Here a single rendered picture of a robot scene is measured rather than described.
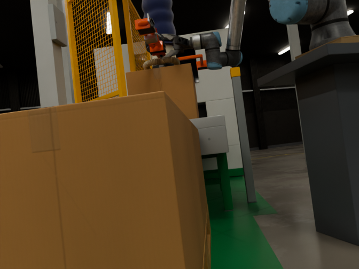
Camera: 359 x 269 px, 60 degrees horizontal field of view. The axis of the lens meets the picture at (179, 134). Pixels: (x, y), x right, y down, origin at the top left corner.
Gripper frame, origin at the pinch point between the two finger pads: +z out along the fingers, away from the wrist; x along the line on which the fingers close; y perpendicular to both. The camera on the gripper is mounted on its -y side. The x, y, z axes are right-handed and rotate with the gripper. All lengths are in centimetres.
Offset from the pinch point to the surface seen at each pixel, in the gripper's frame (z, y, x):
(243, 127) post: -49, 46, -53
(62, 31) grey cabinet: 91, 68, 49
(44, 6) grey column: 100, 58, 69
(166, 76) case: -2.4, -1.3, -18.7
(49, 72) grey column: 101, 58, 13
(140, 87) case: 14.4, -1.5, -23.2
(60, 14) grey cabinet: 91, 68, 64
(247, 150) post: -49, 46, -70
